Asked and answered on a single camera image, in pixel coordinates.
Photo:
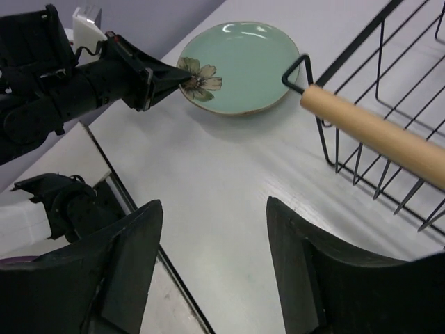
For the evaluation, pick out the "pale green plate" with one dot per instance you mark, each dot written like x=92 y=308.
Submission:
x=236 y=67

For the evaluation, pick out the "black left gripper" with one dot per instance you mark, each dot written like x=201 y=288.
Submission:
x=122 y=72

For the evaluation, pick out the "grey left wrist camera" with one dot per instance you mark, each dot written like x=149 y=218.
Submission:
x=86 y=26

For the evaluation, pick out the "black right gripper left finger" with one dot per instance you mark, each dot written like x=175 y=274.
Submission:
x=98 y=284

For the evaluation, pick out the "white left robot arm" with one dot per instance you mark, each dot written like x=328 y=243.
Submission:
x=45 y=83

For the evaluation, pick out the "black wire dish rack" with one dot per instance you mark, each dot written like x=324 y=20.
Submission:
x=386 y=57

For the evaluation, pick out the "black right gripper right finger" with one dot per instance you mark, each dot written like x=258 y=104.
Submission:
x=327 y=285

